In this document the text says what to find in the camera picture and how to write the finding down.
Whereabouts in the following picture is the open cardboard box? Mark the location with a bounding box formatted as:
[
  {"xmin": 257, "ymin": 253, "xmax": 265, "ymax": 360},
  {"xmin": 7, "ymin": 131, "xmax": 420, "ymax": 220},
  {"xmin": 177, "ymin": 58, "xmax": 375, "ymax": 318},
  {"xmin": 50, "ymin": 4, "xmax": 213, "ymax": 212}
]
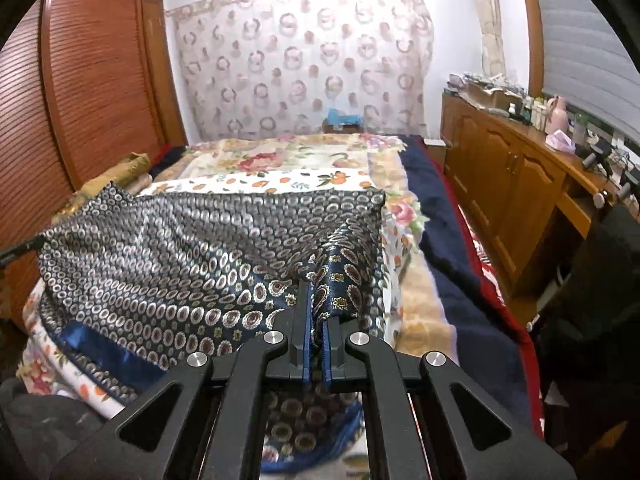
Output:
[{"xmin": 465, "ymin": 77, "xmax": 521, "ymax": 111}]

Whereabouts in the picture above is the beige tied curtain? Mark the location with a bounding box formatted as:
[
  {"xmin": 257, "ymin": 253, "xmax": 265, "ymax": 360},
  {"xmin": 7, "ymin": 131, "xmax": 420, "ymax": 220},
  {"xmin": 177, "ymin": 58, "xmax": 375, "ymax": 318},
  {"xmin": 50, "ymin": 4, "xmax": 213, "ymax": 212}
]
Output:
[{"xmin": 467, "ymin": 0, "xmax": 509, "ymax": 79}]

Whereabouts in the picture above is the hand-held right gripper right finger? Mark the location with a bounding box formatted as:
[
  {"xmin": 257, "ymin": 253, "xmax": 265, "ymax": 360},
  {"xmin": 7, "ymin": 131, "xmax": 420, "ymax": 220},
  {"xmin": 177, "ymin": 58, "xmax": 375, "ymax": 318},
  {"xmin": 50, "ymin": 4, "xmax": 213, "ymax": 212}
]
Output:
[{"xmin": 320, "ymin": 317, "xmax": 577, "ymax": 480}]

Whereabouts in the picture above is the black mini tripod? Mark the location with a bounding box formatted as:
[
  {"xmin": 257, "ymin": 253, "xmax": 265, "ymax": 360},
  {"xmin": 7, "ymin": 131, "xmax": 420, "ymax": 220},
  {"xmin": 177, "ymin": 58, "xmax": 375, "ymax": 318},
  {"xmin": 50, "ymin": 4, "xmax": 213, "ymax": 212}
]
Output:
[{"xmin": 580, "ymin": 140, "xmax": 617, "ymax": 177}]

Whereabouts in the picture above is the cardboard box with blue cloth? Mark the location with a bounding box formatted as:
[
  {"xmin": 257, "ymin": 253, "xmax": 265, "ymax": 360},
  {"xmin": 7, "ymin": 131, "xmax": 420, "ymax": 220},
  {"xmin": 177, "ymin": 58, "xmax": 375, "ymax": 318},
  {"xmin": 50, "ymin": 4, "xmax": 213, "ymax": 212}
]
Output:
[{"xmin": 322, "ymin": 108, "xmax": 364, "ymax": 135}]

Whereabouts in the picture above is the wooden louvered wardrobe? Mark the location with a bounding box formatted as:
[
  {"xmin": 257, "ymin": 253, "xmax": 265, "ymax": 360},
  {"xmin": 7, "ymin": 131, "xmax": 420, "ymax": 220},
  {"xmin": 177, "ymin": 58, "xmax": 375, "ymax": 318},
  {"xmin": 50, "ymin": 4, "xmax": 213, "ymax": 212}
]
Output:
[{"xmin": 0, "ymin": 0, "xmax": 190, "ymax": 331}]

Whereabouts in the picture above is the pink tissue pack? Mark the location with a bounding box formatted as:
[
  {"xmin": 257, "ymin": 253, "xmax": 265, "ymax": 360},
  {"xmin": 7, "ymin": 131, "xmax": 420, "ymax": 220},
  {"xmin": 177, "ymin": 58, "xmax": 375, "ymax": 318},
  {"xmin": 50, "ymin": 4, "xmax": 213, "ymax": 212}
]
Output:
[{"xmin": 544, "ymin": 130, "xmax": 579, "ymax": 154}]

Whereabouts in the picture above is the black chair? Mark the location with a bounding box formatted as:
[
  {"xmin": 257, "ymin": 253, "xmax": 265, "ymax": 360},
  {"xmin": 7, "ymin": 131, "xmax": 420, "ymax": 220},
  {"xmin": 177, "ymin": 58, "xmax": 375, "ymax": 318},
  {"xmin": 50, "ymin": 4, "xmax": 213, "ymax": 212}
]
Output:
[{"xmin": 530, "ymin": 205, "xmax": 640, "ymax": 480}]

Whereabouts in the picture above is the wooden sideboard cabinet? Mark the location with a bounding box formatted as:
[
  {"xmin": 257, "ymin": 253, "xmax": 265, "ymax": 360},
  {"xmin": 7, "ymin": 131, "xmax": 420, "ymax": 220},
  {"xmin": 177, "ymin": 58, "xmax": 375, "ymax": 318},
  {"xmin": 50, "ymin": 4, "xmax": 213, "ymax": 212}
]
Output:
[{"xmin": 440, "ymin": 89, "xmax": 640, "ymax": 302}]

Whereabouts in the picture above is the grey window blind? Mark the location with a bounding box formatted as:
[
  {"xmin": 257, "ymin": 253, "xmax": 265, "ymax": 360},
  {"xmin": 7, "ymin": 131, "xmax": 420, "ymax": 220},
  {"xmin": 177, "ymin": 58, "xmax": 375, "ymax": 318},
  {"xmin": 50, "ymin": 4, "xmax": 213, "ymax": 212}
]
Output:
[{"xmin": 527, "ymin": 0, "xmax": 640, "ymax": 136}]

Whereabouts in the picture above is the floral blanket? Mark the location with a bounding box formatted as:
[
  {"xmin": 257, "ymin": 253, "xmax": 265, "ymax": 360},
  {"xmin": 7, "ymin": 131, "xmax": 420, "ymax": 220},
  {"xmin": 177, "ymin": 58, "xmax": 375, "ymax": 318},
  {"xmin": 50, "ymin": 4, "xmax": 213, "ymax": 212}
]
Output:
[{"xmin": 150, "ymin": 132, "xmax": 463, "ymax": 361}]

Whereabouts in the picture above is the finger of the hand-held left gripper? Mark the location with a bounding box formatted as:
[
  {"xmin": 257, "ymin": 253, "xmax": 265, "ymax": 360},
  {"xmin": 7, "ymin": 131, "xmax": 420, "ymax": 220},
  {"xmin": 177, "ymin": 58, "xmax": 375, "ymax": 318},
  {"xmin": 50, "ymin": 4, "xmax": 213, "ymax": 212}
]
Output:
[{"xmin": 0, "ymin": 239, "xmax": 46, "ymax": 267}]

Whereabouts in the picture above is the pink bottle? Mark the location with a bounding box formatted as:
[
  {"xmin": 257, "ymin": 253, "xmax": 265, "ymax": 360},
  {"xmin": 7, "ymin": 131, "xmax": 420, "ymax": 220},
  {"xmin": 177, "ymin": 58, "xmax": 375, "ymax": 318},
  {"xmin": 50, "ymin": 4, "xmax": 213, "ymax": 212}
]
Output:
[{"xmin": 545, "ymin": 96, "xmax": 569, "ymax": 134}]

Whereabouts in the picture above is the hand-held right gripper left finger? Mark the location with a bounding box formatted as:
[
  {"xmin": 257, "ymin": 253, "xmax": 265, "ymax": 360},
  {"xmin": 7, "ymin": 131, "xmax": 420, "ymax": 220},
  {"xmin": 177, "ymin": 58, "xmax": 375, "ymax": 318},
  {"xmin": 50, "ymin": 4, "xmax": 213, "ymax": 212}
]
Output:
[{"xmin": 50, "ymin": 280, "xmax": 314, "ymax": 480}]

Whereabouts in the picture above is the dark grey cloth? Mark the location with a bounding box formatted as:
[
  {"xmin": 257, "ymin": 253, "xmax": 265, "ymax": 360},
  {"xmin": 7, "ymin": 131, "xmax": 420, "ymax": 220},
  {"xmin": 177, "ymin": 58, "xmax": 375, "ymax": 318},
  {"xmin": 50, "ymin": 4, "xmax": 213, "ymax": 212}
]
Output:
[{"xmin": 0, "ymin": 375, "xmax": 121, "ymax": 480}]

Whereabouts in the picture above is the orange fruit print sheet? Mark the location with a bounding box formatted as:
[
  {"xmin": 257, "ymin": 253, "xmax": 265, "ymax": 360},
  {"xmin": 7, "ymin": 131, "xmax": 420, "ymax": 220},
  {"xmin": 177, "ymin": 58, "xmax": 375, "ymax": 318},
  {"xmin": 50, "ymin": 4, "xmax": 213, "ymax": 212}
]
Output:
[{"xmin": 17, "ymin": 169, "xmax": 416, "ymax": 418}]

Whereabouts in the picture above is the patterned satin pajama top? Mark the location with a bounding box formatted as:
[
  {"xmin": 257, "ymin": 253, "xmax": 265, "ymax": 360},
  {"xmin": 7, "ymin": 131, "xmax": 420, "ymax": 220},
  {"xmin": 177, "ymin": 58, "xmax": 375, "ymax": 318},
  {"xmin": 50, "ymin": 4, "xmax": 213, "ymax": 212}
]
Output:
[{"xmin": 37, "ymin": 182, "xmax": 388, "ymax": 476}]

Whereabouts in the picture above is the sheer ring-patterned curtain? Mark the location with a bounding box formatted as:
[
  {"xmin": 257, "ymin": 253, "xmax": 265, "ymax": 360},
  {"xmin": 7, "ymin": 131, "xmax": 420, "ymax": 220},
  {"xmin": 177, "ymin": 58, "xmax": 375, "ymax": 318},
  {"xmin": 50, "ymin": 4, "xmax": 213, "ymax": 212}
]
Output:
[{"xmin": 167, "ymin": 0, "xmax": 436, "ymax": 143}]

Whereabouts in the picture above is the navy blanket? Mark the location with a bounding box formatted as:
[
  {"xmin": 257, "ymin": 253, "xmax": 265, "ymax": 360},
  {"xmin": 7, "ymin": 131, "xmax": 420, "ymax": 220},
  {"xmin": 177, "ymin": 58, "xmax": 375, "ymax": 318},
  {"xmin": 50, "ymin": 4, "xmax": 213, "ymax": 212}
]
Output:
[{"xmin": 400, "ymin": 135, "xmax": 543, "ymax": 428}]

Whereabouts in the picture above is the olive folded cloth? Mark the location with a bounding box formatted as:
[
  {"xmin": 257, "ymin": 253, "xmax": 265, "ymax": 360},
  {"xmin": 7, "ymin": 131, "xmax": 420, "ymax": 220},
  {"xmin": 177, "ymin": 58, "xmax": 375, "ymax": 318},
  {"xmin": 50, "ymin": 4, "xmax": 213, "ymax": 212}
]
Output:
[{"xmin": 60, "ymin": 152, "xmax": 152, "ymax": 221}]

